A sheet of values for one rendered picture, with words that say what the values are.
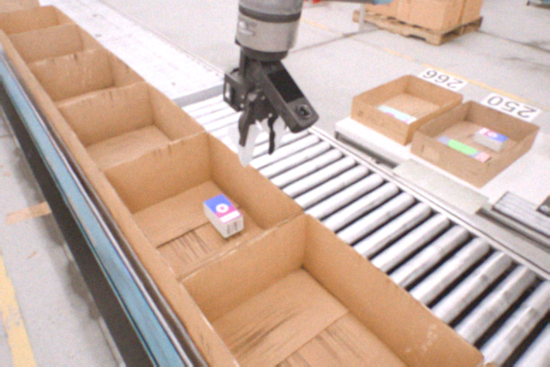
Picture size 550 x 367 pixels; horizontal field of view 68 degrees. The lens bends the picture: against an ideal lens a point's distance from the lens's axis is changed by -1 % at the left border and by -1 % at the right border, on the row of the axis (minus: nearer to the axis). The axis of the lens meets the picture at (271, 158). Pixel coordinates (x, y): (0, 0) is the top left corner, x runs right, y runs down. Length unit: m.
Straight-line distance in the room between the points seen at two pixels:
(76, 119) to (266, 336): 0.89
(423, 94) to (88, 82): 1.43
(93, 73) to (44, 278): 1.06
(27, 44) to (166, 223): 1.28
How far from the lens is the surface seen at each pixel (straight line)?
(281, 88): 0.61
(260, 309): 0.89
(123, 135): 1.47
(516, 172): 1.68
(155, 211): 1.12
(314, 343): 0.86
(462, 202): 1.45
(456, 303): 1.16
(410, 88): 2.04
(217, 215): 1.02
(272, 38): 0.58
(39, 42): 2.14
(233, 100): 0.69
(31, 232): 2.62
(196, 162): 1.14
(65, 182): 1.27
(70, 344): 2.06
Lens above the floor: 1.62
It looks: 35 degrees down
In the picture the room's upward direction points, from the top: straight up
